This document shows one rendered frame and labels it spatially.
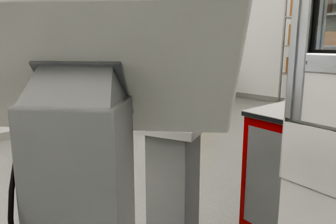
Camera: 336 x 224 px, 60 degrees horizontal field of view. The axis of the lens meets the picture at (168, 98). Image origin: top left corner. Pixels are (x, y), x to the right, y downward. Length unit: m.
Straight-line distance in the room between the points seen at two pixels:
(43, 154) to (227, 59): 0.30
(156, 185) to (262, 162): 0.58
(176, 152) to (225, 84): 0.81
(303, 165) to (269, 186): 0.93
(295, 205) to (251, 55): 5.51
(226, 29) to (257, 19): 5.74
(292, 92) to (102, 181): 0.45
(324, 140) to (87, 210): 0.48
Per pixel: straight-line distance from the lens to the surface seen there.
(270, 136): 1.55
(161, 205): 1.42
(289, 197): 0.77
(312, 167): 0.71
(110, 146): 0.43
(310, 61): 0.68
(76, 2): 0.41
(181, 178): 1.31
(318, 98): 0.67
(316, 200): 0.74
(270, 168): 1.60
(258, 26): 6.12
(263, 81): 6.07
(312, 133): 0.69
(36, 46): 0.49
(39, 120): 0.45
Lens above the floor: 1.11
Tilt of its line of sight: 11 degrees down
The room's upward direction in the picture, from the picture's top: straight up
